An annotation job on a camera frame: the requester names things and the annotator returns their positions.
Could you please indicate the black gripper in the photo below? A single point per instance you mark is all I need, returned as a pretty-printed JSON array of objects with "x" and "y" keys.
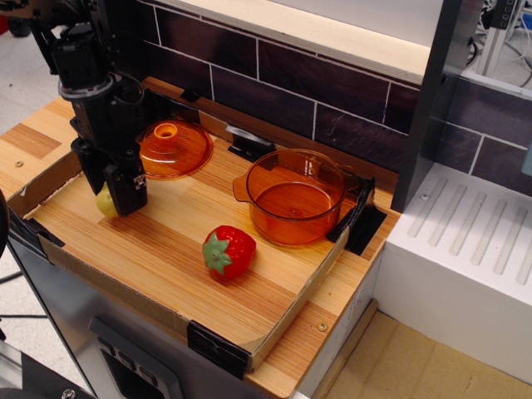
[{"x": 108, "y": 116}]

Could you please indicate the yellow toy potato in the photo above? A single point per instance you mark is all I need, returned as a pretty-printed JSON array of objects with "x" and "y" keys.
[{"x": 105, "y": 203}]

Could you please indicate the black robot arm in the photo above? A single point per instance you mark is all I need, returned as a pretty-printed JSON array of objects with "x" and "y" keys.
[{"x": 95, "y": 49}]

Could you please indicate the orange transparent pot lid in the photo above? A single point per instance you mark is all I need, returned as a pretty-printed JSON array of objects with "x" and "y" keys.
[{"x": 170, "y": 149}]

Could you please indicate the orange transparent pot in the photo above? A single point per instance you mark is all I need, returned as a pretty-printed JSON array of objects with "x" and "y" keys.
[{"x": 295, "y": 195}]

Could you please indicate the cardboard fence with black tape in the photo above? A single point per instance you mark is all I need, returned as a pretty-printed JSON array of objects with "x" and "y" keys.
[{"x": 150, "y": 261}]

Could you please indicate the red toy strawberry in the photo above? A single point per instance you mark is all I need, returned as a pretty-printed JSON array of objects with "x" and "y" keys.
[{"x": 228, "y": 251}]

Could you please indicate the white toy sink drainboard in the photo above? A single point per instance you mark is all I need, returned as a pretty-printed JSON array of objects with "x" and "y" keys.
[{"x": 457, "y": 268}]

